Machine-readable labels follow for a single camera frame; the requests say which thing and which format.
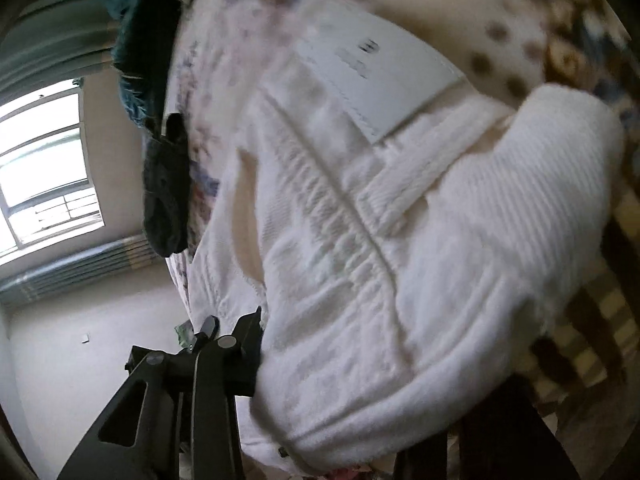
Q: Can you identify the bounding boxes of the green white package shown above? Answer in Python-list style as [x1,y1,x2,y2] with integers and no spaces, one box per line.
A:
[175,321,196,351]

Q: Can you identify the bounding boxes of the floral bed blanket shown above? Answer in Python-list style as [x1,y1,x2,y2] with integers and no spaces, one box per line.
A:
[167,0,639,403]

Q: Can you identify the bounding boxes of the window with white frame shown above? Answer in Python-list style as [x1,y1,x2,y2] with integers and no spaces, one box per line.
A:
[0,79,104,263]

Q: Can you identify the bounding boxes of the right teal curtain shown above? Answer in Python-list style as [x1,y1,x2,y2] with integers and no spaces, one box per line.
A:
[1,0,117,104]

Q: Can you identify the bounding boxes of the left striped curtain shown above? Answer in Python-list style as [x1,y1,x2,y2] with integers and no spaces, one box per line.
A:
[1,234,160,309]

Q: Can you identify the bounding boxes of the folded blue jeans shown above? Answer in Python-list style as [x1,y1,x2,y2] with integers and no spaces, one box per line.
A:
[142,113,191,258]

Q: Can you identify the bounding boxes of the dark teal blanket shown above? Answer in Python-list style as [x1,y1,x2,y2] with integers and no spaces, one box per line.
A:
[100,0,192,134]

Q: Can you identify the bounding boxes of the white pants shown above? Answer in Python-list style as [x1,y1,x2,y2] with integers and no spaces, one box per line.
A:
[189,0,624,474]

